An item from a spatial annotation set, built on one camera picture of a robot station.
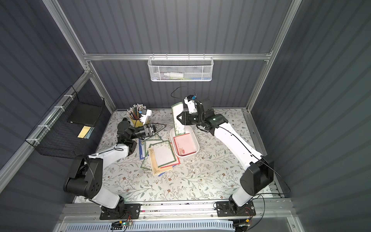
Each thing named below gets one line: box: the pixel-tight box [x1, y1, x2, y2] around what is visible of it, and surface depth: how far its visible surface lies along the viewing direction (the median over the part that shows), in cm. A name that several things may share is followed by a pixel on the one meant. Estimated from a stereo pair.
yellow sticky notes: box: [77, 125, 92, 139], surface depth 77 cm
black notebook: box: [67, 101, 103, 127], surface depth 84 cm
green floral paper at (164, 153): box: [149, 140, 177, 168], surface depth 96 cm
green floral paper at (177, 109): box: [171, 101, 186, 136], surface depth 77 cm
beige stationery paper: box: [147, 147, 174, 176], surface depth 91 cm
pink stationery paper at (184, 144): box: [173, 132, 197, 157], surface depth 101 cm
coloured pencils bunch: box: [127, 103, 147, 120], surface depth 99 cm
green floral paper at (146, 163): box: [140, 151, 153, 171], surface depth 93 cm
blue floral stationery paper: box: [138, 138, 145, 160], surface depth 96 cm
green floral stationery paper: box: [143, 139, 163, 157], surface depth 99 cm
